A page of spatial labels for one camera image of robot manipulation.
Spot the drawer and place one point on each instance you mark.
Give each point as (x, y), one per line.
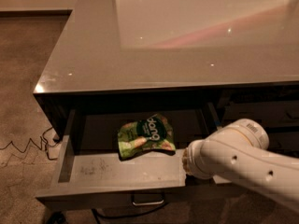
(274, 111)
(90, 174)

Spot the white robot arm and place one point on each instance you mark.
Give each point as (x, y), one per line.
(239, 153)

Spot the dark cabinet with glossy top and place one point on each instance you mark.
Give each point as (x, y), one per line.
(126, 56)

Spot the green snack bag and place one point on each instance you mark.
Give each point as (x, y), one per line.
(145, 135)

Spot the black object on floor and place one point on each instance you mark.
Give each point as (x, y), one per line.
(56, 218)

